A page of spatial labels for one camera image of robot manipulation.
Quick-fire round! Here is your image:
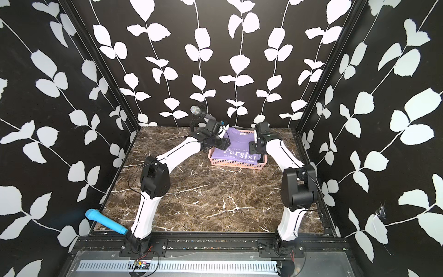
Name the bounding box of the purple t-shirt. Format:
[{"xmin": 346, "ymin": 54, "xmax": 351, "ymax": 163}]
[{"xmin": 211, "ymin": 128, "xmax": 261, "ymax": 165}]

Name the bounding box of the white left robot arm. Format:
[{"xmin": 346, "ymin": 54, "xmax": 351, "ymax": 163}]
[{"xmin": 125, "ymin": 119, "xmax": 230, "ymax": 256}]

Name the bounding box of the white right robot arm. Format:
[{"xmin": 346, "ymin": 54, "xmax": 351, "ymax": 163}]
[{"xmin": 249, "ymin": 122, "xmax": 317, "ymax": 256}]

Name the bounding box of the pink perforated plastic basket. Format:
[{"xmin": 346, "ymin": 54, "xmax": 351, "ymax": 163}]
[{"xmin": 208, "ymin": 128, "xmax": 267, "ymax": 170}]

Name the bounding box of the small electronics board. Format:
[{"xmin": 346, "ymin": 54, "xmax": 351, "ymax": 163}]
[{"xmin": 128, "ymin": 261, "xmax": 151, "ymax": 271}]

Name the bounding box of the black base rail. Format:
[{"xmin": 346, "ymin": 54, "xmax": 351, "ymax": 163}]
[{"xmin": 72, "ymin": 232, "xmax": 350, "ymax": 260}]

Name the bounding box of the perforated metal cable tray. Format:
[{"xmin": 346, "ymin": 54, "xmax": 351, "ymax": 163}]
[{"xmin": 74, "ymin": 260, "xmax": 278, "ymax": 274}]

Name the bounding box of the blue cylindrical handle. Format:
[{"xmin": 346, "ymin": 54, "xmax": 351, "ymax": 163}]
[{"xmin": 85, "ymin": 209, "xmax": 128, "ymax": 235}]

